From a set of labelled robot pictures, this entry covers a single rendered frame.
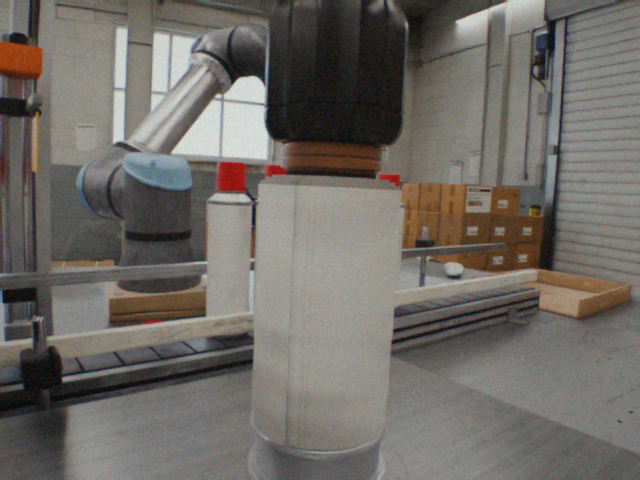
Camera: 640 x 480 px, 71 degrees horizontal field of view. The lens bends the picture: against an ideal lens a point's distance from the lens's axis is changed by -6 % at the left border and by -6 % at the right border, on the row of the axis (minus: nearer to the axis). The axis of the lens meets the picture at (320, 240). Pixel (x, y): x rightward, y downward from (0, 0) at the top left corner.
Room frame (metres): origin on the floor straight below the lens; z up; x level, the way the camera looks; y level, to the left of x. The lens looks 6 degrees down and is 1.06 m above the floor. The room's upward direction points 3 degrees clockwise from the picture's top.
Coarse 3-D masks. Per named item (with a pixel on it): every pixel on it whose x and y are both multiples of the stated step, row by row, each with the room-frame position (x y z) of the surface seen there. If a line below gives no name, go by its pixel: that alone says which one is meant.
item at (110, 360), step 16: (496, 288) 0.91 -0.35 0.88; (512, 288) 0.92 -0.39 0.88; (528, 288) 0.92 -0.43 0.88; (416, 304) 0.75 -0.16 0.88; (432, 304) 0.75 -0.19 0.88; (448, 304) 0.76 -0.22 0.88; (112, 352) 0.47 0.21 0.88; (128, 352) 0.47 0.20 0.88; (144, 352) 0.47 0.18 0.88; (160, 352) 0.48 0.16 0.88; (176, 352) 0.48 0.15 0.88; (192, 352) 0.48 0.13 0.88; (0, 368) 0.40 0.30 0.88; (16, 368) 0.41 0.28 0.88; (64, 368) 0.42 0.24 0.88; (80, 368) 0.42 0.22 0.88; (96, 368) 0.42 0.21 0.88; (112, 368) 0.43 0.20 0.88; (0, 384) 0.37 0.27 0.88
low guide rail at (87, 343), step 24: (432, 288) 0.72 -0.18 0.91; (456, 288) 0.76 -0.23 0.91; (480, 288) 0.81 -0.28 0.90; (240, 312) 0.53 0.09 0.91; (72, 336) 0.41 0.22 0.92; (96, 336) 0.42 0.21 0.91; (120, 336) 0.43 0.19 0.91; (144, 336) 0.45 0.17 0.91; (168, 336) 0.46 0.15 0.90; (192, 336) 0.48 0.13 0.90; (0, 360) 0.37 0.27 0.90
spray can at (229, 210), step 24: (240, 168) 0.54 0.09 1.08; (240, 192) 0.55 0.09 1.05; (216, 216) 0.53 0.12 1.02; (240, 216) 0.54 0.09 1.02; (216, 240) 0.53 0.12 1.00; (240, 240) 0.54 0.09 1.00; (216, 264) 0.53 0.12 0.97; (240, 264) 0.54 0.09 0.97; (216, 288) 0.53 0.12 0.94; (240, 288) 0.54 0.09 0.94; (216, 312) 0.53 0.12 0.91; (216, 336) 0.53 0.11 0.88; (240, 336) 0.54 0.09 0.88
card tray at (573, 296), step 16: (512, 272) 1.19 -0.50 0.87; (544, 272) 1.24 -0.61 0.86; (544, 288) 1.16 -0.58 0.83; (560, 288) 1.17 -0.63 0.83; (576, 288) 1.17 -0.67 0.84; (592, 288) 1.13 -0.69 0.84; (608, 288) 1.10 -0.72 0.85; (624, 288) 1.03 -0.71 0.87; (544, 304) 0.98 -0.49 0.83; (560, 304) 0.99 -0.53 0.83; (576, 304) 0.99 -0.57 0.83; (592, 304) 0.92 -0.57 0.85; (608, 304) 0.98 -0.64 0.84
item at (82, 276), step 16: (416, 256) 0.81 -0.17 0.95; (32, 272) 0.46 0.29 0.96; (48, 272) 0.46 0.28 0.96; (64, 272) 0.47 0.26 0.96; (80, 272) 0.48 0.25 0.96; (96, 272) 0.49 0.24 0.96; (112, 272) 0.50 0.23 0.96; (128, 272) 0.51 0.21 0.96; (144, 272) 0.52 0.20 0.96; (160, 272) 0.53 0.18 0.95; (176, 272) 0.55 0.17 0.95; (192, 272) 0.56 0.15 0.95; (0, 288) 0.43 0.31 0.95; (16, 288) 0.44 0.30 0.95
